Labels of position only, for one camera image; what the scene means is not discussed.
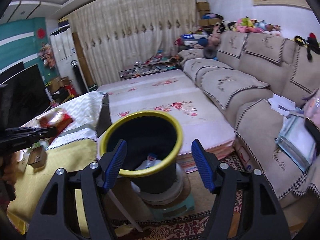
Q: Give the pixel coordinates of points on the black yellow-rimmed trash bin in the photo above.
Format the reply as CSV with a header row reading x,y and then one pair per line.
x,y
146,132

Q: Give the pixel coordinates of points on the black flat television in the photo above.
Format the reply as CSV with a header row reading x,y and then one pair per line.
x,y
24,98

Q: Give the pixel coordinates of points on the stack of papers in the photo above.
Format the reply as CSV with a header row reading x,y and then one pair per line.
x,y
294,139

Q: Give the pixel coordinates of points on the brown plastic tray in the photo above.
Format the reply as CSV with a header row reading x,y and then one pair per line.
x,y
37,157

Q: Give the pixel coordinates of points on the beige fabric sofa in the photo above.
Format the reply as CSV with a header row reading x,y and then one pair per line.
x,y
249,69

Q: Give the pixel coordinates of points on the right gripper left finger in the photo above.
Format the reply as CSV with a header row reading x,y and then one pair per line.
x,y
56,217

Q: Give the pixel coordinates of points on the black tower fan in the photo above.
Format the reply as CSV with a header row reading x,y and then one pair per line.
x,y
78,76

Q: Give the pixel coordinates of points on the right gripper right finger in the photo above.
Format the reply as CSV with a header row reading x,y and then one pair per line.
x,y
261,215

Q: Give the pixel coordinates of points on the low toy shelf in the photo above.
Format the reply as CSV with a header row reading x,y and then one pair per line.
x,y
152,67

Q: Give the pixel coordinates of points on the beige patterned curtain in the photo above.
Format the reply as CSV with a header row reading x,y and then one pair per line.
x,y
115,34

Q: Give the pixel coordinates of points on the white bowl blue label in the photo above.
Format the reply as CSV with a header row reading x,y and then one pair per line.
x,y
151,161

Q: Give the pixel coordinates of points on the chevron patterned mat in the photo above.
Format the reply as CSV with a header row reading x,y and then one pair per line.
x,y
84,110

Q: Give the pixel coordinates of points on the person's left hand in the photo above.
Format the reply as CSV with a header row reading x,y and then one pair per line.
x,y
9,168

